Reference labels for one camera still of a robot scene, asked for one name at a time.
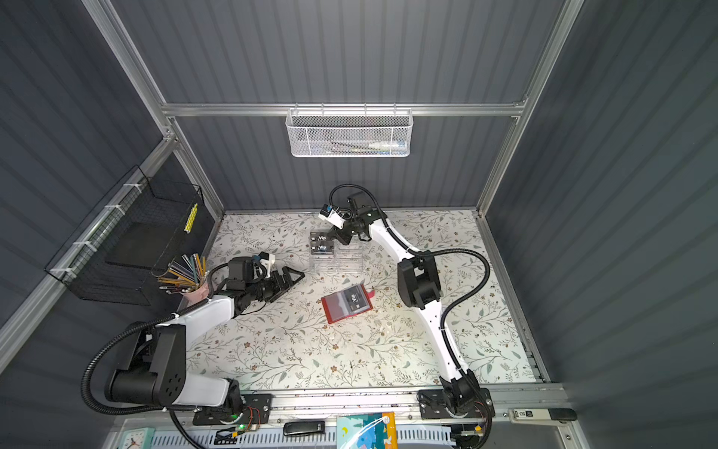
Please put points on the colourful picture book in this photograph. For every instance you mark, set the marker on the colourful picture book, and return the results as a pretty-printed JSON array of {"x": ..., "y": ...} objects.
[{"x": 372, "y": 431}]

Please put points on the small black device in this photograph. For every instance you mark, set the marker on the small black device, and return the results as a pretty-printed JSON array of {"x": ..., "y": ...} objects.
[{"x": 301, "y": 428}]

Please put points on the black VIP card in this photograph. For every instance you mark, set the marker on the black VIP card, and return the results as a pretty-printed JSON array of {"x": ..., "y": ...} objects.
[
  {"x": 321, "y": 244},
  {"x": 355, "y": 300}
]

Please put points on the white mesh wall basket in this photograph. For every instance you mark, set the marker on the white mesh wall basket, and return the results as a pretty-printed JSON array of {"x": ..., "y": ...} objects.
[{"x": 311, "y": 131}]

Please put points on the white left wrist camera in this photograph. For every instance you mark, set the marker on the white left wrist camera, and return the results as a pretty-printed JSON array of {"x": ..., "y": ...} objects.
[{"x": 268, "y": 260}]

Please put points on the black wire wall basket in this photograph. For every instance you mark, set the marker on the black wire wall basket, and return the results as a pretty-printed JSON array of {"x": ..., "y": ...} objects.
[{"x": 118, "y": 256}]

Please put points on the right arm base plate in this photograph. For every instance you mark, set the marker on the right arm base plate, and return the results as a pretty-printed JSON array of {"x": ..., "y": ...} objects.
[{"x": 438, "y": 404}]

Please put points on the white marker in basket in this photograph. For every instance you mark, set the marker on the white marker in basket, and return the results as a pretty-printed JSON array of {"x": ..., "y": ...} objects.
[{"x": 382, "y": 147}]

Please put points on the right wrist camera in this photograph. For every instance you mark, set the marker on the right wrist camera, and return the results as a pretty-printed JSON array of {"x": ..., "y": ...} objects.
[{"x": 334, "y": 216}]

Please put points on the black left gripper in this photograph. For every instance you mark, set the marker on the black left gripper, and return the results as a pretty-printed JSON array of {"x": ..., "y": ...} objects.
[{"x": 278, "y": 283}]

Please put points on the bundle of coloured pencils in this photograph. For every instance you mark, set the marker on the bundle of coloured pencils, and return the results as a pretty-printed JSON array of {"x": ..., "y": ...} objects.
[{"x": 184, "y": 275}]

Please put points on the red leather card holder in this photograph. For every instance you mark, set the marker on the red leather card holder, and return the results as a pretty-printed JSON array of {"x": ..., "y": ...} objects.
[{"x": 333, "y": 306}]

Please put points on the clear acrylic organizer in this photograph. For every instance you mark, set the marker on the clear acrylic organizer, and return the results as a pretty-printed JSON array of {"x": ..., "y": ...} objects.
[{"x": 347, "y": 259}]

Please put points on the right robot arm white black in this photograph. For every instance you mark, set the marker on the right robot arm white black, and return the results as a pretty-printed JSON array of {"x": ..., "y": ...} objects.
[{"x": 419, "y": 288}]

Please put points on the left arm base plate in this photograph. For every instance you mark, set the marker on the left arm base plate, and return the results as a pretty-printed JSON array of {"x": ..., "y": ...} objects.
[{"x": 253, "y": 409}]

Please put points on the yellow marker in basket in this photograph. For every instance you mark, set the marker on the yellow marker in basket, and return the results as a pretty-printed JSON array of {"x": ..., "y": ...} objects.
[{"x": 190, "y": 219}]

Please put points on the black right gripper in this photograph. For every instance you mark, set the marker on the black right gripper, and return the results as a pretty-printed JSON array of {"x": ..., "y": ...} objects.
[{"x": 342, "y": 233}]

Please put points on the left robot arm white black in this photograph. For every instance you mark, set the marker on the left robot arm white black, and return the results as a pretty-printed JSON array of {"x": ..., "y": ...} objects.
[{"x": 151, "y": 368}]

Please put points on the teal alarm clock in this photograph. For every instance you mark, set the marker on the teal alarm clock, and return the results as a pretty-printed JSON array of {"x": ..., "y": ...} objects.
[{"x": 139, "y": 438}]

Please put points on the pink pencil cup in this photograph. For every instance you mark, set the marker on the pink pencil cup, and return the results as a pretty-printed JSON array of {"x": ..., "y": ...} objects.
[{"x": 192, "y": 298}]

